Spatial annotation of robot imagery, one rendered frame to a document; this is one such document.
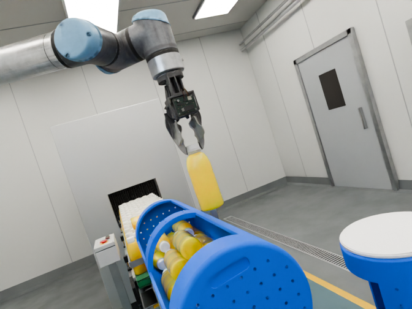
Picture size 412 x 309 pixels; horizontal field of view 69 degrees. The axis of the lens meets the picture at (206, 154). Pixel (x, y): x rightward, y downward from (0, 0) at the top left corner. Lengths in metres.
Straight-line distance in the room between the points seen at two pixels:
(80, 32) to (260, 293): 0.65
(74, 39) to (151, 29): 0.19
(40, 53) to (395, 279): 0.99
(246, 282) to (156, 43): 0.59
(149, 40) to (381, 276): 0.82
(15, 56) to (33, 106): 4.98
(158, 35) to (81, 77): 5.07
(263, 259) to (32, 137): 5.34
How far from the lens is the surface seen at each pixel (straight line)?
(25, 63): 0.85
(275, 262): 0.64
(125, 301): 1.77
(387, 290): 0.93
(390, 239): 0.96
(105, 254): 1.61
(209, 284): 0.59
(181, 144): 0.81
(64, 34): 0.76
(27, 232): 5.83
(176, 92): 0.80
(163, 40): 0.82
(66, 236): 5.75
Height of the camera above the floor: 1.44
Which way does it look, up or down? 3 degrees down
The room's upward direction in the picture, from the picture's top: 18 degrees counter-clockwise
